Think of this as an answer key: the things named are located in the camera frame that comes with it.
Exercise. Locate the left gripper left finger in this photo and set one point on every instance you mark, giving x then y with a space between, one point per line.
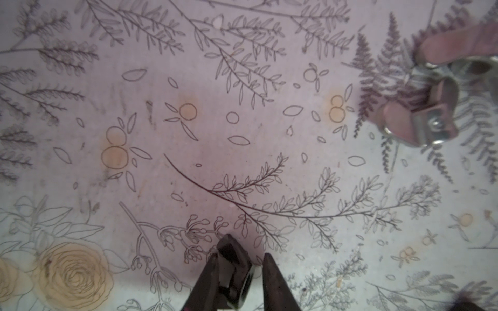
203 296

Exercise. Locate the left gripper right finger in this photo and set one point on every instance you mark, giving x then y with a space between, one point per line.
276 293

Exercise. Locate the black clip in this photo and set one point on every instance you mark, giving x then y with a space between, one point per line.
236 272

